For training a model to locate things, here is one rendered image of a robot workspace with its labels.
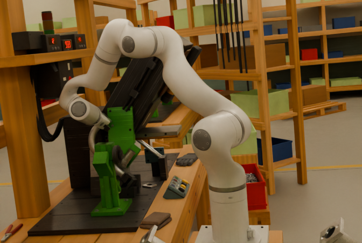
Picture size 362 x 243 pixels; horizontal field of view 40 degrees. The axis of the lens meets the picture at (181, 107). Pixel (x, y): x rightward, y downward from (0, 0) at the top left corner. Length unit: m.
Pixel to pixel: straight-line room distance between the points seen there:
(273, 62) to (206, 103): 3.29
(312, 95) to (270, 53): 4.45
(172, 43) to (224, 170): 0.46
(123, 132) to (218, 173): 0.76
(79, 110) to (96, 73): 0.17
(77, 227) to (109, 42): 0.68
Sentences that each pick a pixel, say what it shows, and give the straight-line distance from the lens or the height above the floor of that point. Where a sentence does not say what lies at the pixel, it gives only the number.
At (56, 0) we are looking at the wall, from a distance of 11.93.
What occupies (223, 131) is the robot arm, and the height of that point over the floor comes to 1.26.
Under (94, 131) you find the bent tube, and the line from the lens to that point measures 2.18.
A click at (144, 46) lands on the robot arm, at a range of 1.57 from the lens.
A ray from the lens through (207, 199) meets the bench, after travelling 3.01.
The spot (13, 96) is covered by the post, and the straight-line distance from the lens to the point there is 2.05.
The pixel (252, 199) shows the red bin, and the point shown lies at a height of 0.85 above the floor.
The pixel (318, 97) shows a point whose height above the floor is 0.25.
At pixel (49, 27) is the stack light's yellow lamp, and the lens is 2.46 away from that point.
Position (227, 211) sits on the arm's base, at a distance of 1.56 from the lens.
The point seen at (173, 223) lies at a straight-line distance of 1.79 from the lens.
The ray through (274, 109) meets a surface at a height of 0.78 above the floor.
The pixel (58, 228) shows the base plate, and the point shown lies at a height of 0.90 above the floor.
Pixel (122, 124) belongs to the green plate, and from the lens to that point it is 2.18.
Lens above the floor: 1.54
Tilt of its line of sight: 8 degrees down
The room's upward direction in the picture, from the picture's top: 6 degrees counter-clockwise
